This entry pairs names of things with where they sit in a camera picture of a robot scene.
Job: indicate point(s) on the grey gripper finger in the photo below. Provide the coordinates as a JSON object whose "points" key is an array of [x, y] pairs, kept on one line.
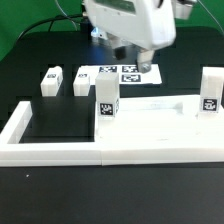
{"points": [[144, 60], [120, 53]]}

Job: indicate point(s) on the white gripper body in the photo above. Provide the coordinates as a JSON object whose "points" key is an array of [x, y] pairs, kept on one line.
{"points": [[148, 24]]}

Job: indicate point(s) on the white desk tabletop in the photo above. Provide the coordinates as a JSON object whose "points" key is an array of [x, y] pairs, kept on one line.
{"points": [[144, 119]]}

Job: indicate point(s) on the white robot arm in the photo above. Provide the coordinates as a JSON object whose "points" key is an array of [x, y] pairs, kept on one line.
{"points": [[181, 10]]}

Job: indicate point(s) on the white marker sheet with tags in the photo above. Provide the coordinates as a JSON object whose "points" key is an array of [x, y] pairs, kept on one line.
{"points": [[128, 74]]}

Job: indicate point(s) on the white U-shaped obstacle frame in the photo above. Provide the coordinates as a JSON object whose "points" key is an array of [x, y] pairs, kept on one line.
{"points": [[208, 147]]}

